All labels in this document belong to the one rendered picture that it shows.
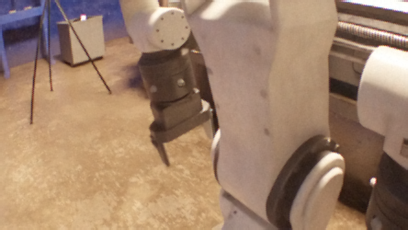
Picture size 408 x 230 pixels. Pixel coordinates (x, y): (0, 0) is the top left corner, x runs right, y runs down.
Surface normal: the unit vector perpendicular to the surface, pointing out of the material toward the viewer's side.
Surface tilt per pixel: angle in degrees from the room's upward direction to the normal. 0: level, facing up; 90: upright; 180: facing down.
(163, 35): 90
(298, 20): 90
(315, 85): 90
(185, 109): 90
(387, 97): 80
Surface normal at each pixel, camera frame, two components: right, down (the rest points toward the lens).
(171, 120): 0.56, 0.33
